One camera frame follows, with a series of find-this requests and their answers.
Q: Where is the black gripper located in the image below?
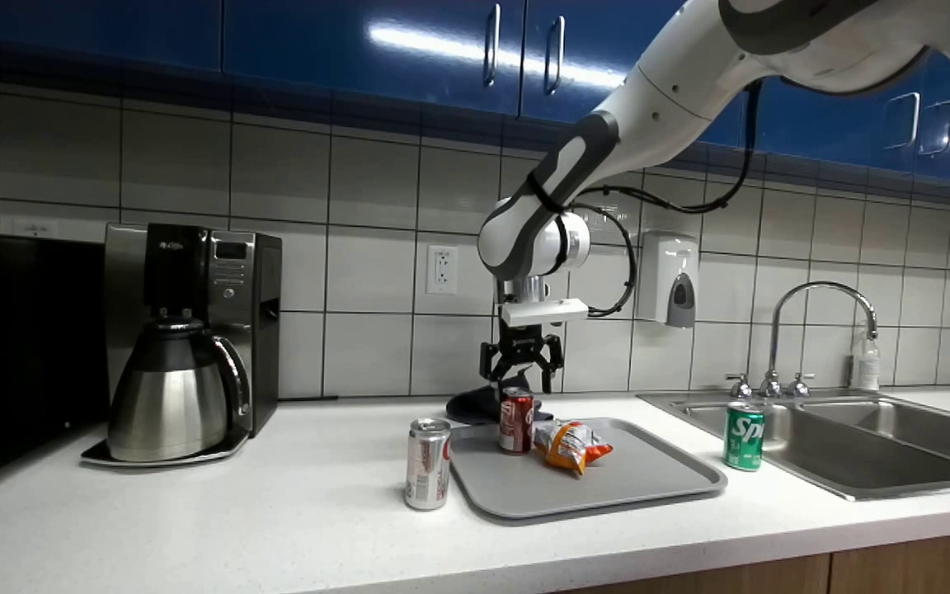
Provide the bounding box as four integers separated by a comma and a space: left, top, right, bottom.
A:
477, 320, 567, 396

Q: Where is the red Coke can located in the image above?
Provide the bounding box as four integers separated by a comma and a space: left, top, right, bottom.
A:
496, 388, 544, 459

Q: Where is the silver Diet Coke can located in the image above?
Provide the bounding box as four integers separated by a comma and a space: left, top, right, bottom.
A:
402, 413, 456, 515

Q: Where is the green Sprite can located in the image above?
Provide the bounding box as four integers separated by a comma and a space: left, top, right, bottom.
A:
720, 396, 773, 477

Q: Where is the grey plastic tray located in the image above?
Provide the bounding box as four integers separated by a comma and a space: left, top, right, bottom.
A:
445, 413, 732, 526

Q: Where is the dark crumpled cloth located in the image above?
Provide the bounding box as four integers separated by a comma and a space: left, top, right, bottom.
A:
443, 381, 558, 429

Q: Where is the orange snack bag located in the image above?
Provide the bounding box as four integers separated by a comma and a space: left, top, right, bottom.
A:
527, 417, 618, 479

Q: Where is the black steel coffee maker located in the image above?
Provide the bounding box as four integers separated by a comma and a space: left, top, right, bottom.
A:
78, 223, 282, 472

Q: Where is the chrome kitchen faucet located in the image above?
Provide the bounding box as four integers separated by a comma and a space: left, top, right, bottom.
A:
722, 275, 885, 402

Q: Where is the clear dish soap bottle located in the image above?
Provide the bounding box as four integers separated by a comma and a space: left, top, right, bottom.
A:
845, 326, 887, 396

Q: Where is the stainless steel coffee carafe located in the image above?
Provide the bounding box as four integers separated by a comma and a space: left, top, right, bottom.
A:
102, 317, 252, 467

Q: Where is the stainless steel double sink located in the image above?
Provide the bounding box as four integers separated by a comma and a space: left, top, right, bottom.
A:
642, 388, 950, 506

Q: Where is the black microwave oven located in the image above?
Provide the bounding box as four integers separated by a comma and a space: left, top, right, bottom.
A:
0, 227, 113, 489

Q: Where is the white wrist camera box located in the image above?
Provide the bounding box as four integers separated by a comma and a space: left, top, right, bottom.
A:
497, 297, 595, 331

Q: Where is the white wall outlet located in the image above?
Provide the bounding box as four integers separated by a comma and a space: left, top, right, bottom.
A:
422, 241, 462, 302

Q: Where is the white wall soap dispenser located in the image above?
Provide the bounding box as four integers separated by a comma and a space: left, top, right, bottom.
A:
634, 230, 702, 331

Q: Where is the silver cabinet door handle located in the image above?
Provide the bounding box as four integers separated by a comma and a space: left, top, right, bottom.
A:
542, 9, 570, 99
924, 95, 950, 160
885, 89, 928, 153
477, 0, 504, 92

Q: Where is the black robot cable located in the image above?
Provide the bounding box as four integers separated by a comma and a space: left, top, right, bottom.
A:
558, 78, 769, 323

